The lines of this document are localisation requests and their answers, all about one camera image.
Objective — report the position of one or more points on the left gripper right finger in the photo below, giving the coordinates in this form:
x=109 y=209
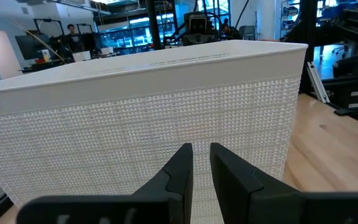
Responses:
x=259 y=205

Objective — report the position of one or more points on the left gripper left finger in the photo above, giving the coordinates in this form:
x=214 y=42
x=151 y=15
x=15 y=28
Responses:
x=120 y=208

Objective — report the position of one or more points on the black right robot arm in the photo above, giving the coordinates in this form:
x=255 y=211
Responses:
x=176 y=34

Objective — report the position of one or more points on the white plastic basket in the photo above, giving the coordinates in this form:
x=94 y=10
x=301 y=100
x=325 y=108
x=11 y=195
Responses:
x=135 y=109

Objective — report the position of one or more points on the small white box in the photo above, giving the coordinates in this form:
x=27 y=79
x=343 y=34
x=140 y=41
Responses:
x=81 y=56

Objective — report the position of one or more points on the person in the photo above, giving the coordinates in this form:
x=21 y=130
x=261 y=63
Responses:
x=73 y=40

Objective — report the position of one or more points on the dark desk monitor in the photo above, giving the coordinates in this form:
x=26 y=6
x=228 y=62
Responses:
x=30 y=46

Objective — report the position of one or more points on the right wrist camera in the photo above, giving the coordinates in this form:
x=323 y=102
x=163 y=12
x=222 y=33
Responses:
x=197 y=23

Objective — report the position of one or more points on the silver aluminium rail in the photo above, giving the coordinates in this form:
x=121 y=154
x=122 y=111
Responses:
x=317 y=82

